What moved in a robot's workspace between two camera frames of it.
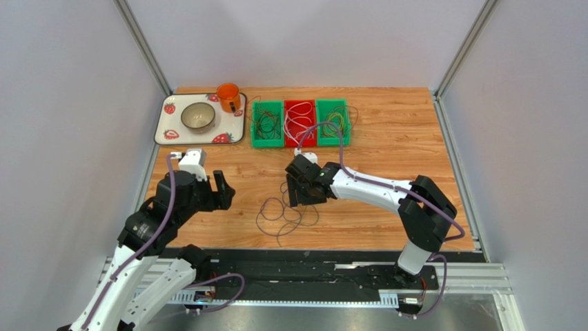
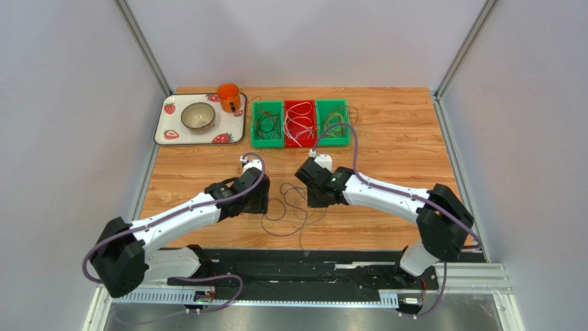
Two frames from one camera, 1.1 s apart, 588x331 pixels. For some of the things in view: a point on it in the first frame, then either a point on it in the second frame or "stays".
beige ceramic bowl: x=198 y=118 stays
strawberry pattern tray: x=229 y=129 stays
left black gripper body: x=204 y=199 to x=258 y=205
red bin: x=299 y=115 stays
